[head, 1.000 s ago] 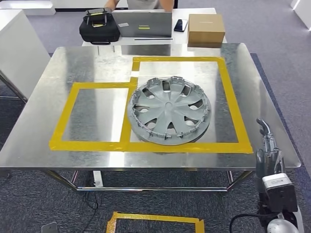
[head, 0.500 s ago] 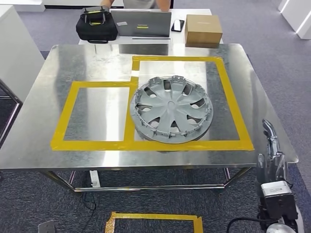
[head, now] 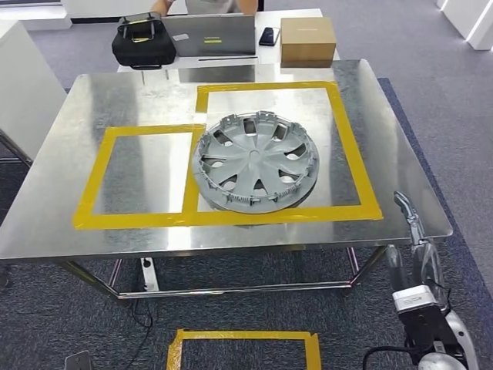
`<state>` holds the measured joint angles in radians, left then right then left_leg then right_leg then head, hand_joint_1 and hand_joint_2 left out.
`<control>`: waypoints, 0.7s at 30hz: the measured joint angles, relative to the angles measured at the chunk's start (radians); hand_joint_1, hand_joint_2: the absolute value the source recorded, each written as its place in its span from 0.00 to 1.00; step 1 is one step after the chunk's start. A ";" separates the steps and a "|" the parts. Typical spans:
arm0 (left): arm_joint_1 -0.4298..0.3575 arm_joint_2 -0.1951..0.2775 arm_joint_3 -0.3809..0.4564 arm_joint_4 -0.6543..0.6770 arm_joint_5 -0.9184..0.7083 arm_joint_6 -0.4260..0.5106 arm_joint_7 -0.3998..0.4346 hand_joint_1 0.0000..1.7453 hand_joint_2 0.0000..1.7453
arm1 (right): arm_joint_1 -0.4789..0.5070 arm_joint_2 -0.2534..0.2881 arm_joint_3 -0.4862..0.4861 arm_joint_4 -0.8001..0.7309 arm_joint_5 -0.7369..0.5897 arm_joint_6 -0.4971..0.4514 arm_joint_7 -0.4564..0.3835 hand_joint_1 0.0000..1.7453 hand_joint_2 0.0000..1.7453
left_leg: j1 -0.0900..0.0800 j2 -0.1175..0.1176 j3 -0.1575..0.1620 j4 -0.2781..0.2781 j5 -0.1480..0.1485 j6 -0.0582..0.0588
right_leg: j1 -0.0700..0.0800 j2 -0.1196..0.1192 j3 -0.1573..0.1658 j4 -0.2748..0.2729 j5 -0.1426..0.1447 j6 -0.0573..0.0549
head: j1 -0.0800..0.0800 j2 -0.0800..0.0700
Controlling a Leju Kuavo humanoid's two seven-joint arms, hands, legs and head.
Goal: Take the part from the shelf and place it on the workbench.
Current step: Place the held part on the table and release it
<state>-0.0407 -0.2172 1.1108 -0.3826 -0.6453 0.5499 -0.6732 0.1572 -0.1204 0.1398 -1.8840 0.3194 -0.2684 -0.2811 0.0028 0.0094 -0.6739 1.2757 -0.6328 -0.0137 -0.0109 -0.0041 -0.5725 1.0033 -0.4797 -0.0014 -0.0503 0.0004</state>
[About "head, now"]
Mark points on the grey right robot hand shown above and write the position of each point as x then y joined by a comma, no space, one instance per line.
417,230

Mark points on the silver plastic hubcap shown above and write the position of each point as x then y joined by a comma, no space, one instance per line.
254,163

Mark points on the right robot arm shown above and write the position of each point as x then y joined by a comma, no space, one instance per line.
462,337

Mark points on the steel workbench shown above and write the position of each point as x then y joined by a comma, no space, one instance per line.
57,178

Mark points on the white platform block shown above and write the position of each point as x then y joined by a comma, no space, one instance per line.
481,30
38,20

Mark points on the brown cardboard box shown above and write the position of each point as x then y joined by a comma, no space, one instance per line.
307,46

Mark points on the white table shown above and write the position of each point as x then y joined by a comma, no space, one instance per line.
267,55

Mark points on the black phone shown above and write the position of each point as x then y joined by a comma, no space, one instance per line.
268,35

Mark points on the grey laptop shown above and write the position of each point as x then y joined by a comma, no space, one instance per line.
231,35

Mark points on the person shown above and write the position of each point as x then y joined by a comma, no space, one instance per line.
208,5

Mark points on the white power strip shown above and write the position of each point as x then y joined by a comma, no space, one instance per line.
149,276

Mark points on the black carry bag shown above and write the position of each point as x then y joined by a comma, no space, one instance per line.
142,46

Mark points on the white cabinet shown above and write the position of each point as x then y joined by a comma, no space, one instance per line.
27,92

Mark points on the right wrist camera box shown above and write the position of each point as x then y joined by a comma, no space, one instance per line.
414,299

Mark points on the steel tube frame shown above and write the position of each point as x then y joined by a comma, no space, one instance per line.
15,148

